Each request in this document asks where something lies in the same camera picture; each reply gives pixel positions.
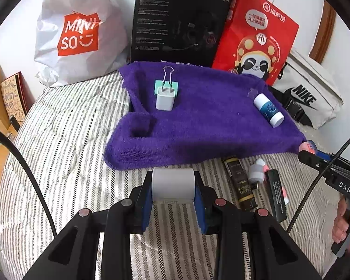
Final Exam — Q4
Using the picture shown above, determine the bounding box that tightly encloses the black gold tube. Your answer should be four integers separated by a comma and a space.
223, 157, 259, 210

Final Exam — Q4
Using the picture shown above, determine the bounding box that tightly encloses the purple towel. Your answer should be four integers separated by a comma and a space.
104, 61, 308, 171

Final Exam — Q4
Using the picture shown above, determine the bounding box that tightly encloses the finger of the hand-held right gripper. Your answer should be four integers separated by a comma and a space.
316, 149, 350, 168
298, 150, 334, 175

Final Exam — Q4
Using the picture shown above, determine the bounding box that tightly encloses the black headset box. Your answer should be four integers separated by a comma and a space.
124, 0, 276, 67

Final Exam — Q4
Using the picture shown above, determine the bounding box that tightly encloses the red paper bag panda print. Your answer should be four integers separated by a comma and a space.
211, 0, 300, 86

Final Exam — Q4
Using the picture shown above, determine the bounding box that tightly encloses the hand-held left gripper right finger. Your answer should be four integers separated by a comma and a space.
194, 171, 323, 280

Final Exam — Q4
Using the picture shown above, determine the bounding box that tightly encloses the white cylinder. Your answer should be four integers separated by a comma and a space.
152, 168, 196, 204

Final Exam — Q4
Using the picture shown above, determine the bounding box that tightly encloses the white plastic bag orange label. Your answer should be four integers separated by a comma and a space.
34, 0, 129, 87

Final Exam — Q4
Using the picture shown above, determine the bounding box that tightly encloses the black cable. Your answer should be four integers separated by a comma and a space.
0, 124, 58, 238
286, 127, 350, 234

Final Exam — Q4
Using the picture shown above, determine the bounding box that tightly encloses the green binder clip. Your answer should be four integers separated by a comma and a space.
154, 66, 179, 97

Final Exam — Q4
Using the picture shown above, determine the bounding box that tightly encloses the white blue bottle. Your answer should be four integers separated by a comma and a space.
253, 93, 285, 128

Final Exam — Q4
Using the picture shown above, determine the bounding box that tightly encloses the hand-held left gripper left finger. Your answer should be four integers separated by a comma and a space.
28, 171, 154, 280

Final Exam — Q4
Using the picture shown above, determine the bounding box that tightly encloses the person's right hand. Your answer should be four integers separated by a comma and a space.
332, 200, 350, 245

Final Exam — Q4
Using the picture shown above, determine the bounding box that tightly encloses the small pink blue jar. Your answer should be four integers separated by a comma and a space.
298, 140, 318, 154

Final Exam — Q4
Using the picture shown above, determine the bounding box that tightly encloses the black lip balm tube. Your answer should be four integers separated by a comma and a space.
265, 169, 289, 222

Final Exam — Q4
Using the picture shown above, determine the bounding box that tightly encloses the brown patterned notebook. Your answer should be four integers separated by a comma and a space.
0, 71, 35, 117

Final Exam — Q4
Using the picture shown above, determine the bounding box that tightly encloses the wooden door frame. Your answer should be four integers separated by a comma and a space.
309, 0, 337, 62

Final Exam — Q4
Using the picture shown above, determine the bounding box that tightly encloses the striped bed sheet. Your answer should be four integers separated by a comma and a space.
0, 70, 350, 280

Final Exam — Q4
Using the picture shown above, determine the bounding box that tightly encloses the white waist bag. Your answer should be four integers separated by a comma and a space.
270, 47, 345, 130

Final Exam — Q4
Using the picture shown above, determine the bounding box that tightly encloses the white charger plug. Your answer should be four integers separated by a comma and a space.
155, 86, 175, 112

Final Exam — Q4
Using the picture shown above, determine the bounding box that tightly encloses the pink tube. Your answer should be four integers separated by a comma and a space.
261, 163, 291, 206

